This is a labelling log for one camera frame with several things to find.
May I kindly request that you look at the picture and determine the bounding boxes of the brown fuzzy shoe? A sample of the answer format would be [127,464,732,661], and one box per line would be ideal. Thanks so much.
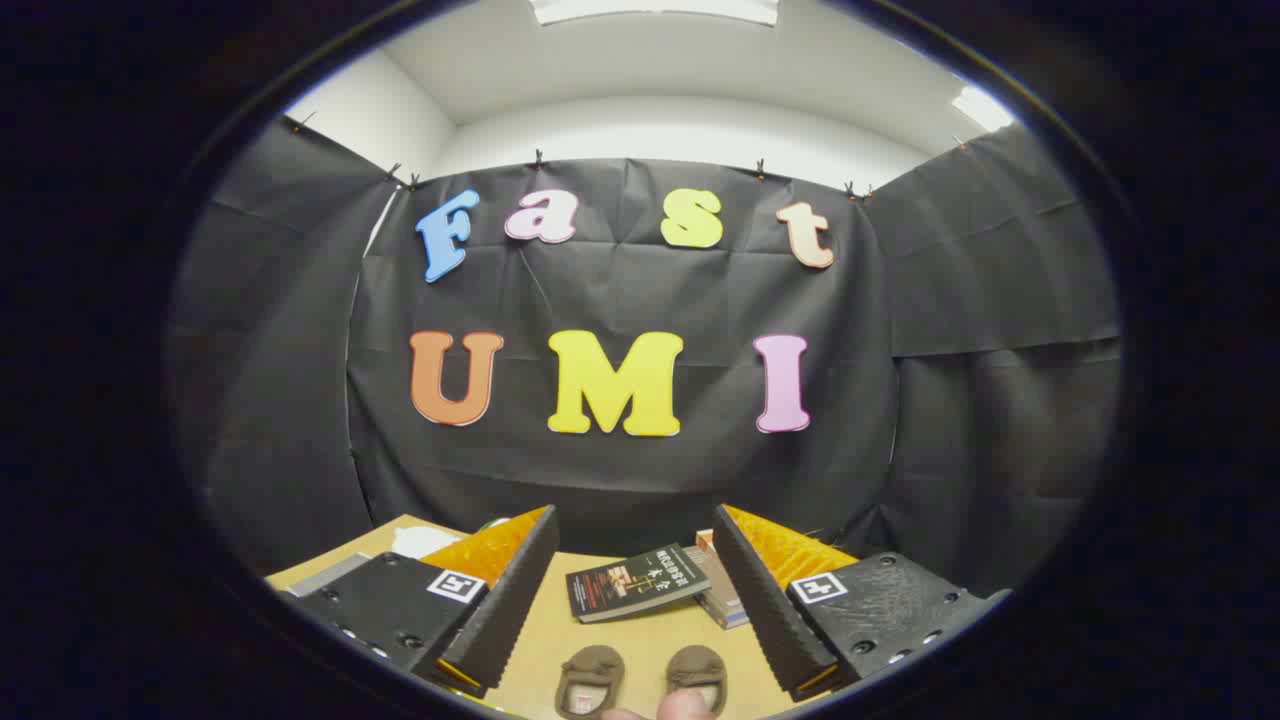
[665,645,729,716]
[555,645,627,719]

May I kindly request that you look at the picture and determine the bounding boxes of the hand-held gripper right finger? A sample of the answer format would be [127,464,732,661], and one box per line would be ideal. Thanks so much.
[712,503,1011,703]

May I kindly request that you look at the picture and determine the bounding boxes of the white plush toy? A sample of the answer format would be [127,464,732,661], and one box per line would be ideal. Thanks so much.
[392,526,462,560]

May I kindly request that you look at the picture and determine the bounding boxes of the grey fabric storage box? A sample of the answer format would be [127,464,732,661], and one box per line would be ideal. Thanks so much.
[285,553,373,599]

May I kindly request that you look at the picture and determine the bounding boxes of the black paperback book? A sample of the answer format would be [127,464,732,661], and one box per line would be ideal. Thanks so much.
[566,543,712,624]

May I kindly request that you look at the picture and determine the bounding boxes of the ceiling light panel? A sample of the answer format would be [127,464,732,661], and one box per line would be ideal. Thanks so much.
[950,85,1017,134]

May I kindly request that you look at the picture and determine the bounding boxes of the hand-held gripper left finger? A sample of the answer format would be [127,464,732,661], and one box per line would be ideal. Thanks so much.
[285,505,561,701]

